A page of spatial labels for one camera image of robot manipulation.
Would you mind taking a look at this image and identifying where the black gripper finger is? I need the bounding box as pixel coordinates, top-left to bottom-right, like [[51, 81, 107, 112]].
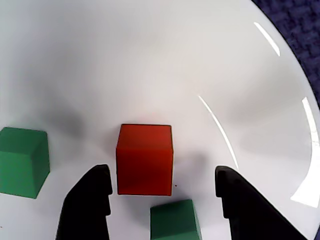
[[55, 164, 113, 240], [214, 165, 311, 240]]

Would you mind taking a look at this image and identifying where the white round plate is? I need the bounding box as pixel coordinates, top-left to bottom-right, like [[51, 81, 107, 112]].
[[0, 0, 320, 240]]

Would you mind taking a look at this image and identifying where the red cube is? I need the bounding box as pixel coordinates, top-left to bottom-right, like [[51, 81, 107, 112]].
[[115, 123, 174, 197]]

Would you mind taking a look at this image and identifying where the green cube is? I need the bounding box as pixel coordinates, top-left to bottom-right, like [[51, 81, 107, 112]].
[[149, 199, 203, 240], [0, 126, 51, 200]]

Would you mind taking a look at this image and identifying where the blue woven table cloth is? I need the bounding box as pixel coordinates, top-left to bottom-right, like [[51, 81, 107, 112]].
[[251, 0, 320, 111]]

